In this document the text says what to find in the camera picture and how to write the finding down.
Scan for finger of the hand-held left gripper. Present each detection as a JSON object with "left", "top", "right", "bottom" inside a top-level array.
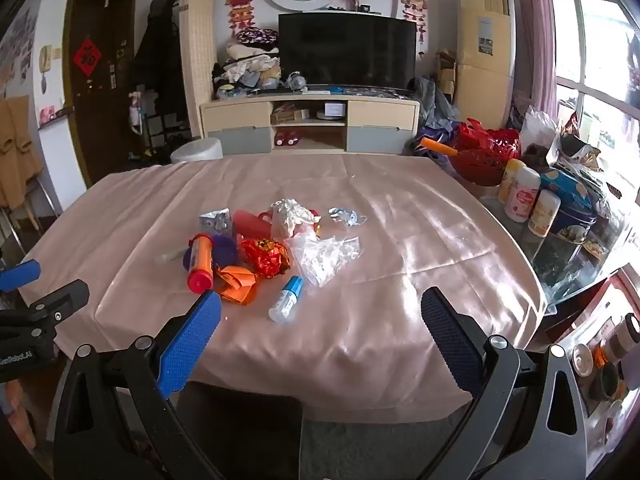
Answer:
[
  {"left": 0, "top": 259, "right": 42, "bottom": 293},
  {"left": 0, "top": 280, "right": 91, "bottom": 332}
]

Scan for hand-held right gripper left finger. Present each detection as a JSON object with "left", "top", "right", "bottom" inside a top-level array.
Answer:
[{"left": 52, "top": 290, "right": 223, "bottom": 480}]

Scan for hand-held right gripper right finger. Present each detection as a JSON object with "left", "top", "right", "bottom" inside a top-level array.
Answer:
[{"left": 421, "top": 287, "right": 589, "bottom": 480}]

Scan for orange wrapper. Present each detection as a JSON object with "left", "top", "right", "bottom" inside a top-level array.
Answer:
[{"left": 214, "top": 265, "right": 260, "bottom": 306}]

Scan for orange tube with red cap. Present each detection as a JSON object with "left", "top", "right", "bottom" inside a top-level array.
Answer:
[{"left": 186, "top": 233, "right": 217, "bottom": 294}]

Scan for purple fuzzy ball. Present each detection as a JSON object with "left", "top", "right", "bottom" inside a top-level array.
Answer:
[{"left": 182, "top": 234, "right": 240, "bottom": 273}]

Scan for small white blue-capped bottle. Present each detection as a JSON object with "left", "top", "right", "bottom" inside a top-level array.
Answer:
[{"left": 268, "top": 276, "right": 305, "bottom": 324}]

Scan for black trash bin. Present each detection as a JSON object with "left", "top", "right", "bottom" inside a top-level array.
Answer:
[{"left": 177, "top": 382, "right": 305, "bottom": 480}]

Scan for red gold foil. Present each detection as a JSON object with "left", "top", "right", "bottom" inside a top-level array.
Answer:
[{"left": 239, "top": 238, "right": 292, "bottom": 279}]

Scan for silver blister pack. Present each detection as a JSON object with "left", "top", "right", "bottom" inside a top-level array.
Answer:
[{"left": 198, "top": 208, "right": 235, "bottom": 241}]

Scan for red plastic bag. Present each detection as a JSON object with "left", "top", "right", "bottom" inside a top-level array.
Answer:
[
  {"left": 231, "top": 208, "right": 275, "bottom": 241},
  {"left": 447, "top": 119, "right": 522, "bottom": 187}
]

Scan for clear plastic bag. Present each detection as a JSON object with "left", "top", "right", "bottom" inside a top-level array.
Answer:
[{"left": 287, "top": 234, "right": 362, "bottom": 288}]

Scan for white tissue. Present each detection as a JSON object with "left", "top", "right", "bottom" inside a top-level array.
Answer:
[{"left": 270, "top": 198, "right": 321, "bottom": 238}]

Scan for small glass jar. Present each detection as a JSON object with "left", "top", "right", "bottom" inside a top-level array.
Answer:
[{"left": 571, "top": 342, "right": 598, "bottom": 378}]

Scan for glass side table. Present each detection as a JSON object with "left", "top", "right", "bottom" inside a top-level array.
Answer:
[{"left": 480, "top": 195, "right": 631, "bottom": 306}]

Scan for white yellow canister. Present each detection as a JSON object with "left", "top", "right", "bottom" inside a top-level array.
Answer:
[{"left": 527, "top": 189, "right": 562, "bottom": 238}]

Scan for white pink canister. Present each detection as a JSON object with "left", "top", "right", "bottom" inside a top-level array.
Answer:
[{"left": 504, "top": 166, "right": 542, "bottom": 223}]

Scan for brown lidded jar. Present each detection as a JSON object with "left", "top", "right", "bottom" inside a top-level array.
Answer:
[{"left": 600, "top": 312, "right": 640, "bottom": 361}]

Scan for blue tin box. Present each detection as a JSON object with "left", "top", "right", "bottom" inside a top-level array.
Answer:
[{"left": 550, "top": 200, "right": 601, "bottom": 246}]

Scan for dark brown door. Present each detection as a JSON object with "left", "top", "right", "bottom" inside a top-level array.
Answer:
[{"left": 62, "top": 0, "right": 151, "bottom": 188}]

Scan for white round stool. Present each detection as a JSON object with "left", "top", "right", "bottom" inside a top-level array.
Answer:
[{"left": 170, "top": 137, "right": 223, "bottom": 163}]

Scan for blue snack packet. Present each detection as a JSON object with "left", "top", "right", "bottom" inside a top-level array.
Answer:
[{"left": 540, "top": 167, "right": 593, "bottom": 211}]

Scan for red diamond door sticker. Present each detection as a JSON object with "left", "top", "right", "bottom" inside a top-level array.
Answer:
[{"left": 71, "top": 36, "right": 105, "bottom": 77}]

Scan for dark foil snack bag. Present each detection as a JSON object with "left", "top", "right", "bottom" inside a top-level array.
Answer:
[{"left": 550, "top": 112, "right": 606, "bottom": 176}]

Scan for clear bag of goods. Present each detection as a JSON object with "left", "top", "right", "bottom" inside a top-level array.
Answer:
[{"left": 515, "top": 105, "right": 558, "bottom": 151}]

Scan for blue grey cloth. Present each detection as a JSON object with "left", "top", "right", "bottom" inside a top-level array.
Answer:
[{"left": 407, "top": 76, "right": 463, "bottom": 136}]

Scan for beige television cabinet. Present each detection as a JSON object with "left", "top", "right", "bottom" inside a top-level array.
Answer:
[{"left": 200, "top": 91, "right": 422, "bottom": 156}]

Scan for coat rack with dark coats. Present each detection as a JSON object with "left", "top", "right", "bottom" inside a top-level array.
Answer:
[{"left": 129, "top": 0, "right": 193, "bottom": 141}]

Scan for beige standing air conditioner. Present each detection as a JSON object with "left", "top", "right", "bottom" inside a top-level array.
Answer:
[{"left": 455, "top": 0, "right": 516, "bottom": 131}]

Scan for stacked cardboard boxes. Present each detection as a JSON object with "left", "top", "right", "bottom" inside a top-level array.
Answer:
[{"left": 435, "top": 50, "right": 458, "bottom": 106}]

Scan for pile of clothes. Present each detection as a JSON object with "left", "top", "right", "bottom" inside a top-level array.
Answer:
[{"left": 212, "top": 27, "right": 282, "bottom": 101}]

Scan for beige wicker panel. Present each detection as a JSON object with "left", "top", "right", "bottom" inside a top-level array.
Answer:
[{"left": 179, "top": 0, "right": 217, "bottom": 138}]

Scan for black television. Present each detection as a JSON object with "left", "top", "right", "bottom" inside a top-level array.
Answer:
[{"left": 278, "top": 11, "right": 417, "bottom": 92}]

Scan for window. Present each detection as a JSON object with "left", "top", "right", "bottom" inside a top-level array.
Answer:
[{"left": 550, "top": 0, "right": 640, "bottom": 186}]

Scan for pink curtain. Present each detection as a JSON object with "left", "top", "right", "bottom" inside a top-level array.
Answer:
[{"left": 510, "top": 0, "right": 561, "bottom": 121}]

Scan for red hanging fish decoration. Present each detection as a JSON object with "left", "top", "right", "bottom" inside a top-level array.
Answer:
[{"left": 225, "top": 0, "right": 260, "bottom": 41}]

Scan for orange plastic handle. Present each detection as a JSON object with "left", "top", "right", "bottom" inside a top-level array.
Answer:
[{"left": 420, "top": 137, "right": 458, "bottom": 157}]

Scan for wall photos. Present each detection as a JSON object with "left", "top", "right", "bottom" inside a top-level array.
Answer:
[{"left": 0, "top": 5, "right": 38, "bottom": 96}]

